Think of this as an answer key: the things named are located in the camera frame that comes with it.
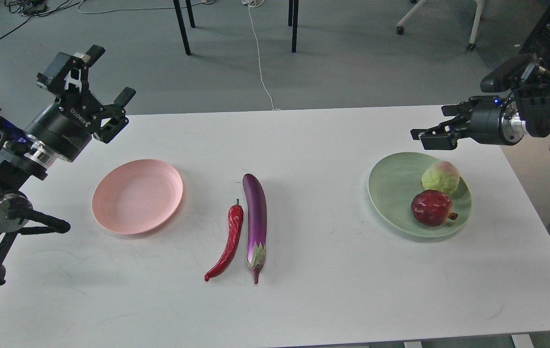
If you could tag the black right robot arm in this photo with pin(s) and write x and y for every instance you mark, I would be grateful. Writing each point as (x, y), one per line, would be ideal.
(524, 79)

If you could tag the red chili pepper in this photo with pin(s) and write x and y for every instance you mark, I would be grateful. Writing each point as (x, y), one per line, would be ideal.
(235, 219)

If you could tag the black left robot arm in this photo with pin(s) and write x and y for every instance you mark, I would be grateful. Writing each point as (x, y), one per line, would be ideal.
(22, 156)

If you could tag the purple eggplant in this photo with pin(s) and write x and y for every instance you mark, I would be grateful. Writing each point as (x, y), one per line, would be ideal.
(257, 225)

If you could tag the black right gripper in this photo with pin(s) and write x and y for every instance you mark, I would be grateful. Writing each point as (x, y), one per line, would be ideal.
(492, 121)

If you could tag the white chair base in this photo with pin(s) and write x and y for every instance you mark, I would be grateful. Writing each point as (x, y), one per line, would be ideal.
(432, 14)

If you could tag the green pink peach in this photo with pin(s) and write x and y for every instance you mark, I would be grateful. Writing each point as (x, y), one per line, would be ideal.
(441, 176)

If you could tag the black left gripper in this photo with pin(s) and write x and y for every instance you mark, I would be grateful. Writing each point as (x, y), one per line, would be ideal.
(66, 126)

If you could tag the red pomegranate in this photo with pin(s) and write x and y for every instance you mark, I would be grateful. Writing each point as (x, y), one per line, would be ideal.
(432, 208)

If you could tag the pink plate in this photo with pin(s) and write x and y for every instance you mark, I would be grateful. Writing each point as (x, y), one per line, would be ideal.
(137, 197)

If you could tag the green plate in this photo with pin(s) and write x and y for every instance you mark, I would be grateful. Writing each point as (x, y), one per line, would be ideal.
(393, 183)

